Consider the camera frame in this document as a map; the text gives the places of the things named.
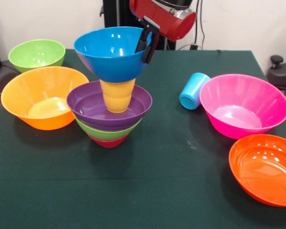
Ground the large orange bowl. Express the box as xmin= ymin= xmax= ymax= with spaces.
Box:
xmin=0 ymin=66 xmax=90 ymax=131

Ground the purple bowl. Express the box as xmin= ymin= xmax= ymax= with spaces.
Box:
xmin=66 ymin=81 xmax=153 ymax=131

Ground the large magenta bowl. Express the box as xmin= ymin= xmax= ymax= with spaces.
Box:
xmin=199 ymin=73 xmax=286 ymax=140

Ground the dark green table cloth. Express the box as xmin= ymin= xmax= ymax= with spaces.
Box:
xmin=0 ymin=49 xmax=286 ymax=229

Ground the orange-red shallow bowl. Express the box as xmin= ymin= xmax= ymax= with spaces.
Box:
xmin=228 ymin=134 xmax=286 ymax=208

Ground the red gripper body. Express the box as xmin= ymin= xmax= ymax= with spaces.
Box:
xmin=129 ymin=0 xmax=197 ymax=43

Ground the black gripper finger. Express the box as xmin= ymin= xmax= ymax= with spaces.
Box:
xmin=134 ymin=27 xmax=152 ymax=53
xmin=142 ymin=30 xmax=161 ymax=64

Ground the blue bowl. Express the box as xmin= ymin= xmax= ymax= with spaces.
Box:
xmin=73 ymin=26 xmax=153 ymax=83

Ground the blue cup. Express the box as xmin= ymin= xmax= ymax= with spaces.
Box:
xmin=179 ymin=72 xmax=212 ymax=110

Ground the yellow cup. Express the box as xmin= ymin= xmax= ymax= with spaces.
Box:
xmin=99 ymin=78 xmax=136 ymax=114

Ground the black stand base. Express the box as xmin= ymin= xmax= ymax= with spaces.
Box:
xmin=266 ymin=55 xmax=286 ymax=88
xmin=0 ymin=59 xmax=21 ymax=96

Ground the small crimson bowl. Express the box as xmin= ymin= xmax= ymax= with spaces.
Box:
xmin=87 ymin=134 xmax=129 ymax=148

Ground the green bowl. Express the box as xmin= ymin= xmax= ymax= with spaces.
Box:
xmin=75 ymin=117 xmax=143 ymax=141
xmin=8 ymin=39 xmax=66 ymax=73

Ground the black wall cable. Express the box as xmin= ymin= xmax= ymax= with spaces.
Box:
xmin=194 ymin=0 xmax=205 ymax=47

